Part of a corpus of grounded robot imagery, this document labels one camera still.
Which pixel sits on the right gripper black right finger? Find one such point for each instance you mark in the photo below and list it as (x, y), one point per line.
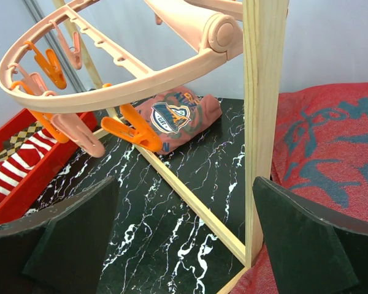
(312, 248)

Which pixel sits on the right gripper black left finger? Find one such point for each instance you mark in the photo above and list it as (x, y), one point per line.
(59, 249)

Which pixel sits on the red white striped sock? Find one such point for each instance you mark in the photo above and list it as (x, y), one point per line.
(14, 169)

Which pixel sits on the orange clothespin front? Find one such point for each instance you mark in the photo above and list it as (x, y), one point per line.
(139, 132)

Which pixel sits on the orange clothespin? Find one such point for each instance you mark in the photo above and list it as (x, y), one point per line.
(43, 118)
(49, 64)
(139, 132)

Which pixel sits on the pink round clip hanger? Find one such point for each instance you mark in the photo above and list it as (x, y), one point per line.
(210, 27)

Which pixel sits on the red plastic bin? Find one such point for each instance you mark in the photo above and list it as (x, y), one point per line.
(29, 189)

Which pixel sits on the red blue patterned cloth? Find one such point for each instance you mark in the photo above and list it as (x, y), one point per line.
(321, 154)

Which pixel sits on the brown yellow argyle sock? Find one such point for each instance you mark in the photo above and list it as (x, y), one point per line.
(14, 143)

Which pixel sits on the pink clothespin front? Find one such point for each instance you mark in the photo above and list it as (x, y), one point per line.
(75, 129)

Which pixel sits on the pink clothespin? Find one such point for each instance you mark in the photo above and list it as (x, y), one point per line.
(75, 129)
(73, 53)
(33, 81)

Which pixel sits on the orange clothespin left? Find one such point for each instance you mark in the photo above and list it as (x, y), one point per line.
(43, 118)

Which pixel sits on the folded pink printed shirt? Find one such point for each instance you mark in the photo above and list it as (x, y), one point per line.
(178, 115)

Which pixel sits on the pink clothespin left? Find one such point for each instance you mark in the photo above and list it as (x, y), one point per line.
(33, 81)

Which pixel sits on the orange clothespin back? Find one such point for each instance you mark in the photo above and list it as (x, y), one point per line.
(49, 64)

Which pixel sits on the pink clothespin back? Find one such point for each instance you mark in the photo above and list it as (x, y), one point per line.
(73, 53)

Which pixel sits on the wooden drying rack frame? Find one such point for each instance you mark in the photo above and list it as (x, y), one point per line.
(263, 26)

